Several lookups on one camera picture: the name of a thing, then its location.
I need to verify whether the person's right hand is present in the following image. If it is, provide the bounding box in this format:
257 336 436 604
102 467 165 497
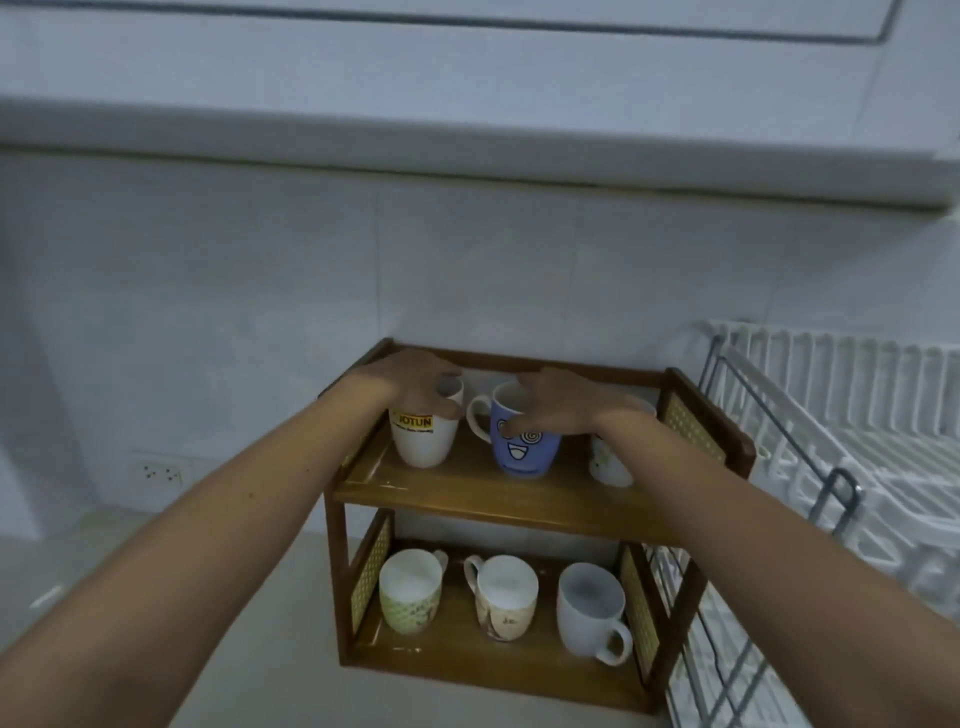
499 366 658 441

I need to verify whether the person's left hand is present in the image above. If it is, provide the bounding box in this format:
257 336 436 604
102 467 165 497
341 348 465 422

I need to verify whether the white wall power socket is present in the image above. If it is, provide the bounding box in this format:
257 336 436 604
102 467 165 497
130 453 189 489

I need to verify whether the white mug with yellow label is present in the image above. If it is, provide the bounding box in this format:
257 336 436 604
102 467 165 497
389 375 466 469

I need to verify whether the blue mug with cartoon face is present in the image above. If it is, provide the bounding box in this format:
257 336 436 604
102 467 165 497
466 381 562 479

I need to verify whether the wooden two-tier shelf rack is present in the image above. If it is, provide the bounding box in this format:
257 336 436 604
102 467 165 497
318 337 758 716

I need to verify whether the white overhead wall cabinet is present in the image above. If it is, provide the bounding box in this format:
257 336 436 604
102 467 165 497
0 0 960 216

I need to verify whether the person's left forearm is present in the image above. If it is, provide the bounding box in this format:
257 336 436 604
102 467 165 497
0 377 399 728

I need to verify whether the beige cartoon print mug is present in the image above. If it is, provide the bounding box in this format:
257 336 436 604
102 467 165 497
462 554 540 645

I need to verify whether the green leaf patterned mug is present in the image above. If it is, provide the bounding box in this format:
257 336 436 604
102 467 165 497
378 549 450 637

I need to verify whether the person's right forearm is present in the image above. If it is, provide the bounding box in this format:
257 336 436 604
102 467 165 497
591 408 960 728

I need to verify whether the white dish drying rack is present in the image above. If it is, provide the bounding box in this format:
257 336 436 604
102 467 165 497
663 318 960 728

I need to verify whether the plain white mug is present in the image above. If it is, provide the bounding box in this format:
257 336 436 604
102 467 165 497
556 562 636 668

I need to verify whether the white mug with faint print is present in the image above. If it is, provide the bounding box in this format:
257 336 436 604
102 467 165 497
588 431 639 489

